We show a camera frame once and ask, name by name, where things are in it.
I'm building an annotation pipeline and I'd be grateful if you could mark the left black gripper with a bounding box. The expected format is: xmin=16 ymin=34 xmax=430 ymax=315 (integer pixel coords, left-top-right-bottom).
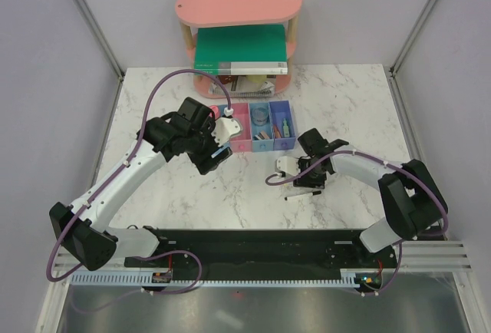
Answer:
xmin=186 ymin=117 xmax=232 ymax=175

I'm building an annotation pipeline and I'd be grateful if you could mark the green correction pen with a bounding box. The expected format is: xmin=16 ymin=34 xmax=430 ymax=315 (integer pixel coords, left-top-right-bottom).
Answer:
xmin=282 ymin=118 xmax=291 ymax=138

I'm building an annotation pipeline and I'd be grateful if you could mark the four-compartment pastel organizer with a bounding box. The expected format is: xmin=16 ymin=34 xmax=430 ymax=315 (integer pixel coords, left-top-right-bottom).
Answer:
xmin=225 ymin=101 xmax=297 ymax=153

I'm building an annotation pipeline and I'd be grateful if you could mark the clear tape roll pack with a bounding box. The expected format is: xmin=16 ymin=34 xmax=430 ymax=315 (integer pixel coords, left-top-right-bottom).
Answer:
xmin=251 ymin=106 xmax=269 ymax=127

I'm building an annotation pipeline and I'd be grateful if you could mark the pink crayon bottle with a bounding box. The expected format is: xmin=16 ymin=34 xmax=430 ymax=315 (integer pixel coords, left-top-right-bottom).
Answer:
xmin=209 ymin=105 xmax=220 ymax=120

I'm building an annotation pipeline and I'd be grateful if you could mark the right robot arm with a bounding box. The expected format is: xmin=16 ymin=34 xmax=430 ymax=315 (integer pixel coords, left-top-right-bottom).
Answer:
xmin=293 ymin=128 xmax=448 ymax=267

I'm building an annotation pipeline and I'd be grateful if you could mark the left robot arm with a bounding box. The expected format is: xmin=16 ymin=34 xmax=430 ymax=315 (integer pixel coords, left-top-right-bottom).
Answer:
xmin=49 ymin=97 xmax=242 ymax=271

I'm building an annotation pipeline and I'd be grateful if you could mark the black white marker pen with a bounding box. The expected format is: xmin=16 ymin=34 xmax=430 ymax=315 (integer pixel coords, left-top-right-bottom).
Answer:
xmin=284 ymin=190 xmax=322 ymax=201

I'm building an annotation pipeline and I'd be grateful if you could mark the spiral notebook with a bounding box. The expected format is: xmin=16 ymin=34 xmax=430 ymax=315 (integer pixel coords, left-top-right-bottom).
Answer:
xmin=219 ymin=75 xmax=276 ymax=98

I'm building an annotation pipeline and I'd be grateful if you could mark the green book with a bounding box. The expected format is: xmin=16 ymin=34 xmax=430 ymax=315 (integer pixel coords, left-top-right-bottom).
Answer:
xmin=193 ymin=24 xmax=288 ymax=75

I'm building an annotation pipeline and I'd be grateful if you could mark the pink oval shelf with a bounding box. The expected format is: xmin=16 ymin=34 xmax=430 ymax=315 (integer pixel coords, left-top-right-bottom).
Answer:
xmin=175 ymin=0 xmax=302 ymax=98

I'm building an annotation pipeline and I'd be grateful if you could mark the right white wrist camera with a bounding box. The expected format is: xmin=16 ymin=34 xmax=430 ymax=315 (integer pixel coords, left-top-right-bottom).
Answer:
xmin=275 ymin=156 xmax=301 ymax=178

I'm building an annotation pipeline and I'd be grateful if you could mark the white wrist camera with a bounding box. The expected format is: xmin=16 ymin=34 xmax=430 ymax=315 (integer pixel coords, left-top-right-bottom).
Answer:
xmin=275 ymin=156 xmax=301 ymax=178
xmin=212 ymin=107 xmax=243 ymax=147

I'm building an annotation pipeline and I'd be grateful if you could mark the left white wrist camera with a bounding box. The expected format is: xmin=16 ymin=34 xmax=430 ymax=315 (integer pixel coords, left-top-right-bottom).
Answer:
xmin=212 ymin=107 xmax=243 ymax=147

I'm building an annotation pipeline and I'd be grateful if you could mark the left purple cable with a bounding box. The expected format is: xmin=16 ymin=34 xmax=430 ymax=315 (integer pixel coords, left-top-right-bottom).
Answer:
xmin=45 ymin=68 xmax=235 ymax=315

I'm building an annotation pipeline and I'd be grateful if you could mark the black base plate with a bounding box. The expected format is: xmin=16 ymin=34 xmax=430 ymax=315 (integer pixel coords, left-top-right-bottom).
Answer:
xmin=124 ymin=229 xmax=397 ymax=279

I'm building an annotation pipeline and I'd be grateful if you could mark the white cable duct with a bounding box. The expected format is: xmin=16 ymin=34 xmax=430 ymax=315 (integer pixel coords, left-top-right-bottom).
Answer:
xmin=69 ymin=269 xmax=381 ymax=288

